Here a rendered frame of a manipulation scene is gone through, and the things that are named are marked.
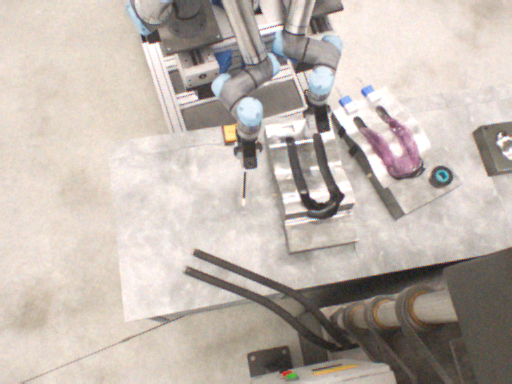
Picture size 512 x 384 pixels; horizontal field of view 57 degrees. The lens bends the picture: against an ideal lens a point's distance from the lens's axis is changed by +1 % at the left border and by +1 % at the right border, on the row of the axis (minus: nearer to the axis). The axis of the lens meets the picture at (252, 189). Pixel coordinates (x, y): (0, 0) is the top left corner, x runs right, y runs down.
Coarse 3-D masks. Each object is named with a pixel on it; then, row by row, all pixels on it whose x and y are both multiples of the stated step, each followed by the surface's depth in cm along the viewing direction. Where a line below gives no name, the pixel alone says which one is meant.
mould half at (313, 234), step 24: (312, 144) 181; (336, 144) 181; (288, 168) 178; (312, 168) 178; (336, 168) 178; (288, 192) 170; (312, 192) 170; (288, 216) 170; (336, 216) 175; (288, 240) 172; (312, 240) 172; (336, 240) 172
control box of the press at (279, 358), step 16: (256, 352) 239; (272, 352) 240; (288, 352) 240; (256, 368) 237; (272, 368) 221; (288, 368) 238; (304, 368) 132; (320, 368) 122; (336, 368) 115; (352, 368) 109; (368, 368) 103; (384, 368) 102
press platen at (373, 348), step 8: (352, 304) 148; (360, 304) 148; (344, 312) 149; (352, 312) 146; (344, 320) 147; (352, 320) 146; (352, 328) 145; (352, 336) 148; (360, 336) 145; (368, 336) 145; (360, 344) 146; (368, 344) 145; (376, 344) 145; (368, 352) 144; (376, 352) 144; (384, 352) 144; (376, 360) 143; (384, 360) 143; (392, 360) 143; (392, 368) 143; (400, 368) 143; (400, 376) 142; (408, 376) 142
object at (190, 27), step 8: (200, 8) 169; (176, 16) 166; (192, 16) 167; (200, 16) 171; (168, 24) 173; (176, 24) 170; (184, 24) 169; (192, 24) 170; (200, 24) 175; (176, 32) 173; (184, 32) 172; (192, 32) 172; (200, 32) 175
